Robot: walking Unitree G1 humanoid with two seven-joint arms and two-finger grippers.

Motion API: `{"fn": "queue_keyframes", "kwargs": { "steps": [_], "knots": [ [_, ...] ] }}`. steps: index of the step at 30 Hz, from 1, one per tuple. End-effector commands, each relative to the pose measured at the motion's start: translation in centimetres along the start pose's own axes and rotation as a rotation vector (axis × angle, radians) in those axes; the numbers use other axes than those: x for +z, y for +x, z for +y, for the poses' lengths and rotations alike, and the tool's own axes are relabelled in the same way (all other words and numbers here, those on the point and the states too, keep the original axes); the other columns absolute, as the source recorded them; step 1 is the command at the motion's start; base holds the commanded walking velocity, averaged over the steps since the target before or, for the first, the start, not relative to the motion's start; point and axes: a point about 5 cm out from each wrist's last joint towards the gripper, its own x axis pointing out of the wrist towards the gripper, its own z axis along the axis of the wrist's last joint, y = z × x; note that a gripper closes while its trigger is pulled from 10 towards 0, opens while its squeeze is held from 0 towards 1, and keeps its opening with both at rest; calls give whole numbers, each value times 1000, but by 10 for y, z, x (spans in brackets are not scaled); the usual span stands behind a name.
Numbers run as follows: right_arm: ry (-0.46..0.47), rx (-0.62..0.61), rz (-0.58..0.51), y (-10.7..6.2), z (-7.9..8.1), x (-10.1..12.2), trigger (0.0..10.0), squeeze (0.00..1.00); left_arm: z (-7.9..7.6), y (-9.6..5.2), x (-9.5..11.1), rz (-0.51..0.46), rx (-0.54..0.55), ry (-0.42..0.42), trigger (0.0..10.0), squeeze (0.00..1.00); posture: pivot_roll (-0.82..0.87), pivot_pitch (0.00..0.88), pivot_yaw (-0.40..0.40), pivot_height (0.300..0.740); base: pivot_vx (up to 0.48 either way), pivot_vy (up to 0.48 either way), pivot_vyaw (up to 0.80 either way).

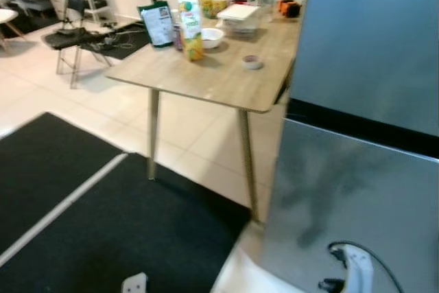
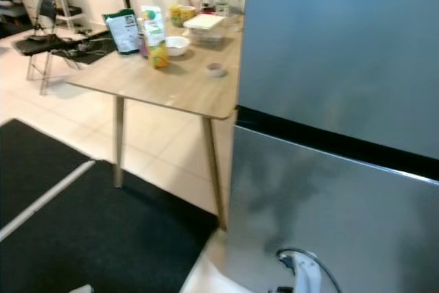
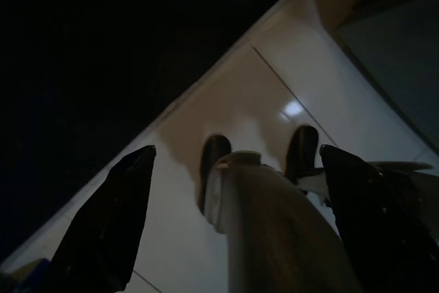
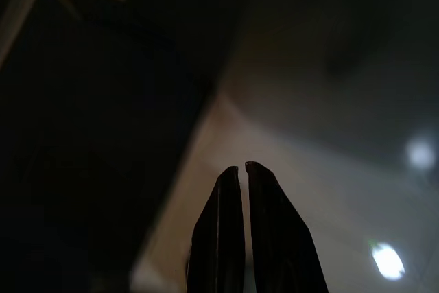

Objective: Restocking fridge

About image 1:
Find green white food pouch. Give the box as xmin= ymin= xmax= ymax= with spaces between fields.
xmin=138 ymin=1 xmax=176 ymax=49

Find grey fridge lower door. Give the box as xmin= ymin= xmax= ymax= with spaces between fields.
xmin=259 ymin=118 xmax=439 ymax=293

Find grey fridge cabinet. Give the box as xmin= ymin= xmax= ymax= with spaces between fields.
xmin=285 ymin=99 xmax=439 ymax=160

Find black floor mat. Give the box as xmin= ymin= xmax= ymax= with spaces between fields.
xmin=0 ymin=111 xmax=126 ymax=254
xmin=79 ymin=22 xmax=155 ymax=60
xmin=0 ymin=152 xmax=252 ymax=293

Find light wooden table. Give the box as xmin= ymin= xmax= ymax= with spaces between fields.
xmin=104 ymin=1 xmax=304 ymax=225

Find beige tape roll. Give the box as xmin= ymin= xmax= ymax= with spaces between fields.
xmin=241 ymin=54 xmax=265 ymax=71

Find orange black object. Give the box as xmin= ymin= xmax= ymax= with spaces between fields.
xmin=276 ymin=0 xmax=303 ymax=20

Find white lidded food container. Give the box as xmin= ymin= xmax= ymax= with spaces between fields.
xmin=216 ymin=3 xmax=262 ymax=35

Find yellow green juice carton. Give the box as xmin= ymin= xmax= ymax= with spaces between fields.
xmin=177 ymin=0 xmax=206 ymax=62

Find yellow cup noodles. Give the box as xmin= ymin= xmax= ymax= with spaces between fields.
xmin=213 ymin=0 xmax=229 ymax=18
xmin=198 ymin=0 xmax=215 ymax=19

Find black folding chair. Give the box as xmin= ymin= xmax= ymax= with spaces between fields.
xmin=41 ymin=0 xmax=116 ymax=90

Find white round side table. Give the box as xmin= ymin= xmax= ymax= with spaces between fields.
xmin=0 ymin=8 xmax=20 ymax=50

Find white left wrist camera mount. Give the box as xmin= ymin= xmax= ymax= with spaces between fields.
xmin=121 ymin=272 xmax=149 ymax=293

